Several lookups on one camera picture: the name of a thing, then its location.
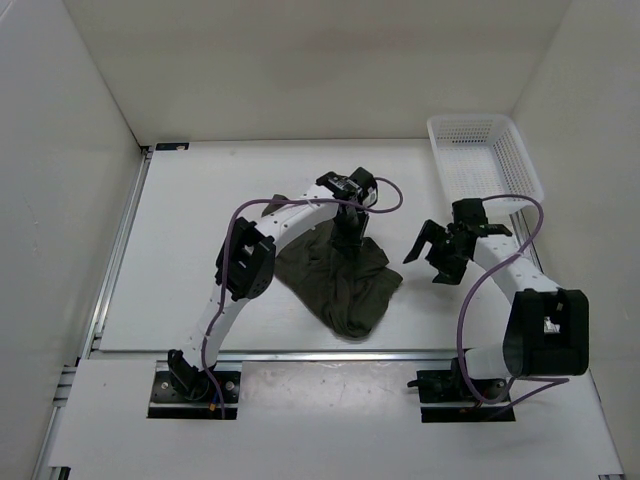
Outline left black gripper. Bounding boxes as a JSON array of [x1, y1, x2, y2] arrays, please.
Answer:
[[330, 209, 369, 259]]

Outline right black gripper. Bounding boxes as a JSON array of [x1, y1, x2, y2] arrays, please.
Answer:
[[404, 219, 469, 285]]

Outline olive green shorts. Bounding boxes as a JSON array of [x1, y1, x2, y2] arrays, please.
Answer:
[[275, 220, 403, 340]]

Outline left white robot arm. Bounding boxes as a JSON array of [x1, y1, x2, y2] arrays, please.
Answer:
[[167, 167, 378, 402]]

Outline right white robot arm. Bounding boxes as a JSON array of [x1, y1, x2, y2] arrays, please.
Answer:
[[405, 198, 589, 404]]

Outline white plastic basket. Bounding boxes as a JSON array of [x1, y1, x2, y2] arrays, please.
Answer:
[[427, 114, 544, 217]]

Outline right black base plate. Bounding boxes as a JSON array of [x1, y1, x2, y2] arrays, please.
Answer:
[[407, 370, 516, 424]]

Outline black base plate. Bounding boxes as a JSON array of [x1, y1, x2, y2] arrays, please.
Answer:
[[407, 370, 516, 424], [147, 363, 241, 421]]

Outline black corner bracket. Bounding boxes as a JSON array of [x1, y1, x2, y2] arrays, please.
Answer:
[[154, 142, 190, 151]]

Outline aluminium left rail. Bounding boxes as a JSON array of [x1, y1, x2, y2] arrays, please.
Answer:
[[79, 146, 154, 359]]

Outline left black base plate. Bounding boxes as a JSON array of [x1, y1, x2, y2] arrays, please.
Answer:
[[147, 363, 241, 421]]

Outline aluminium front rail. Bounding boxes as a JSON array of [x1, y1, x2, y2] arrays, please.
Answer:
[[88, 349, 457, 363]]

